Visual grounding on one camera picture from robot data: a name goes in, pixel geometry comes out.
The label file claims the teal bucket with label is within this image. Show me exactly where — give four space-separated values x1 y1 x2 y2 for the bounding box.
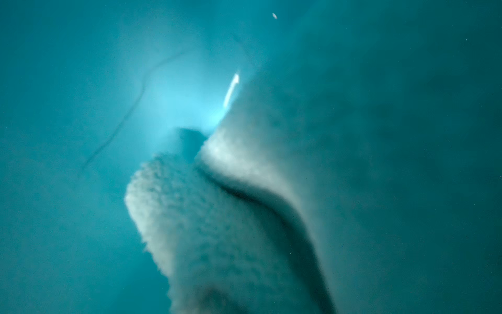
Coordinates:
1 1 501 313

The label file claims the light teal cloth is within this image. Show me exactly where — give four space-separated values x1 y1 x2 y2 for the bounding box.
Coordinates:
125 16 501 313

